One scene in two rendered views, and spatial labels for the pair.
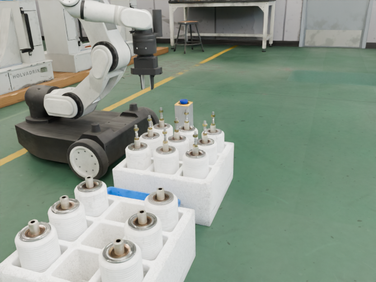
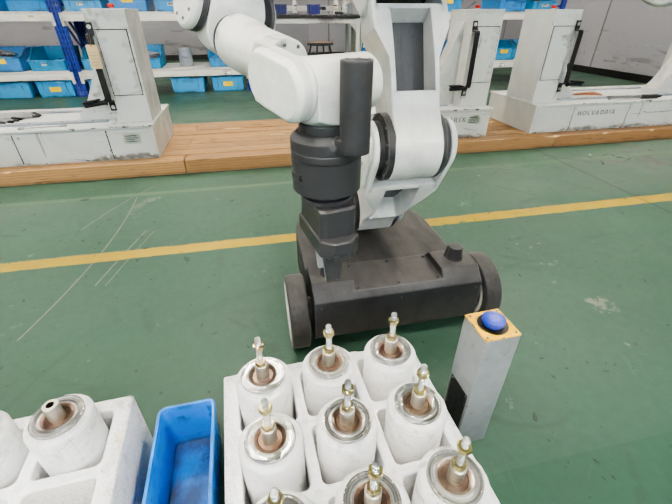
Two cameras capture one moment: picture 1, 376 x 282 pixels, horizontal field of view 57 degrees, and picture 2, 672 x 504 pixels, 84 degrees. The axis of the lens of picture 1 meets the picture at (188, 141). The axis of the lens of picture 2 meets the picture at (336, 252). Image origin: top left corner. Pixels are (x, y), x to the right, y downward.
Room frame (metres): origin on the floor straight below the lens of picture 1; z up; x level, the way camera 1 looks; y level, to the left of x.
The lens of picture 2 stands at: (1.08, -0.23, 0.78)
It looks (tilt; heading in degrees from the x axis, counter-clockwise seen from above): 33 degrees down; 56
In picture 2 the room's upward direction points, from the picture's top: straight up
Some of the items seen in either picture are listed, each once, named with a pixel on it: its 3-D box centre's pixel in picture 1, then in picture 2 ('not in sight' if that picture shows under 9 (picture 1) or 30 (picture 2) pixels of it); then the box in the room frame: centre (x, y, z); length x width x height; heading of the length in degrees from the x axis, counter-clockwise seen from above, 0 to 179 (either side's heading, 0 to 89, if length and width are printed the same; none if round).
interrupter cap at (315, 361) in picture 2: (150, 135); (328, 361); (1.33, 0.16, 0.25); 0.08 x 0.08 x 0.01
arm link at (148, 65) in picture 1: (145, 57); (328, 198); (1.34, 0.15, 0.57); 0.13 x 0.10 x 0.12; 78
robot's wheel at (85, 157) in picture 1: (87, 160); (297, 310); (1.43, 0.46, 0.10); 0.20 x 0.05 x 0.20; 68
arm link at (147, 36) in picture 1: (146, 26); (338, 109); (1.34, 0.14, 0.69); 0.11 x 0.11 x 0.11; 5
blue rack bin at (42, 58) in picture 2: not in sight; (55, 57); (1.15, 5.34, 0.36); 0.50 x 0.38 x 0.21; 67
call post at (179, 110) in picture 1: (184, 134); (474, 382); (1.59, 0.02, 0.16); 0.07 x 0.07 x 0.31; 70
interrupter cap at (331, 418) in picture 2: (177, 139); (347, 420); (1.29, 0.04, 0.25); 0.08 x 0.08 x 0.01
